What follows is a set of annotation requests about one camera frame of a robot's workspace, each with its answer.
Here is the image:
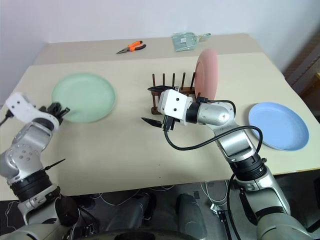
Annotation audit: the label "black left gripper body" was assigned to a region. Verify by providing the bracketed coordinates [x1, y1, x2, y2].
[39, 104, 65, 124]

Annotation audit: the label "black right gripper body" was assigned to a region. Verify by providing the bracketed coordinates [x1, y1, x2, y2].
[161, 115, 177, 132]

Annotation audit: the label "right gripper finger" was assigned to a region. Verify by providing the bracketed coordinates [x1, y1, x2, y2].
[141, 117, 164, 128]
[147, 85, 176, 93]

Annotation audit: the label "wooden dish rack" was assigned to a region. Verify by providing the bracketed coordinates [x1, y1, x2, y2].
[149, 71, 202, 116]

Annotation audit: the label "green plate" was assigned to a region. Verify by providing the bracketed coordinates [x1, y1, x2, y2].
[51, 72, 117, 124]

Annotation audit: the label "pink plate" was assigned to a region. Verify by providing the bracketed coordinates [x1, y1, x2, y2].
[194, 48, 221, 102]

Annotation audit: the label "black zip tie tail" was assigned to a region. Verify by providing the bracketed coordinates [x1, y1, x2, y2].
[40, 157, 67, 172]

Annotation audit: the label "clear plastic bag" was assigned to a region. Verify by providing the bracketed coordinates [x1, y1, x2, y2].
[171, 31, 212, 53]

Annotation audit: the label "dark grey rounded shape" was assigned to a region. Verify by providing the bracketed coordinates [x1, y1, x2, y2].
[175, 193, 208, 240]
[117, 192, 158, 235]

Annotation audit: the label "blue plate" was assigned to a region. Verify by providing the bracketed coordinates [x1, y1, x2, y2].
[247, 101, 311, 152]

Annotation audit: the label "black round rim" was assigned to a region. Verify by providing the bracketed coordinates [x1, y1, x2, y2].
[94, 227, 192, 240]

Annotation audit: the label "brown wooden cabinet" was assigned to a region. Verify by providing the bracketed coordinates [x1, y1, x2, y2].
[283, 31, 320, 101]

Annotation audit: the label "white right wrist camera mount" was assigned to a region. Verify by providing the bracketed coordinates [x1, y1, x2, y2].
[156, 89, 194, 126]

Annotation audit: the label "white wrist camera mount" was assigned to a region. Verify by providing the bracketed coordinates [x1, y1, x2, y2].
[156, 89, 194, 126]
[5, 92, 64, 126]

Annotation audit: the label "long black right arm cable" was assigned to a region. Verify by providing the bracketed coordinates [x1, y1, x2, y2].
[163, 119, 264, 157]

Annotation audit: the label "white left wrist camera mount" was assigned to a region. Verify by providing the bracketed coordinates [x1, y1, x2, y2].
[5, 92, 64, 126]

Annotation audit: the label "orange handled pliers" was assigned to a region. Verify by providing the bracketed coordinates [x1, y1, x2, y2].
[115, 40, 147, 55]

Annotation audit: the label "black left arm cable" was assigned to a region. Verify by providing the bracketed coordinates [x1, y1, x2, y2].
[0, 111, 14, 127]

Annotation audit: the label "short black right wrist cable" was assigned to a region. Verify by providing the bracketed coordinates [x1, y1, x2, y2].
[195, 95, 237, 119]

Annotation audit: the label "white cable under table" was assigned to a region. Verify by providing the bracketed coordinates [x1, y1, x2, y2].
[199, 180, 230, 204]
[89, 188, 142, 209]

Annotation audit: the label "black right shoulder cable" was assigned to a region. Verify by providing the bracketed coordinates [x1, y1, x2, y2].
[225, 171, 260, 240]

